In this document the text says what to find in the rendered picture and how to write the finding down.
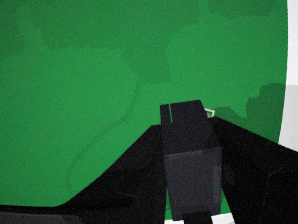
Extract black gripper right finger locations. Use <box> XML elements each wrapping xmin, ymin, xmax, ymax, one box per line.
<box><xmin>209</xmin><ymin>116</ymin><xmax>298</xmax><ymax>224</ymax></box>

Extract green circuit board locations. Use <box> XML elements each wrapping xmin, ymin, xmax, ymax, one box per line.
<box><xmin>0</xmin><ymin>0</ymin><xmax>289</xmax><ymax>208</ymax></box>

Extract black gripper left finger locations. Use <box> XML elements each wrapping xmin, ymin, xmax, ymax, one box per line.
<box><xmin>0</xmin><ymin>124</ymin><xmax>166</xmax><ymax>224</ymax></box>

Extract black cable with plug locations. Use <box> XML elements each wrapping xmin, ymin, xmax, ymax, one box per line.
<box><xmin>160</xmin><ymin>99</ymin><xmax>222</xmax><ymax>224</ymax></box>

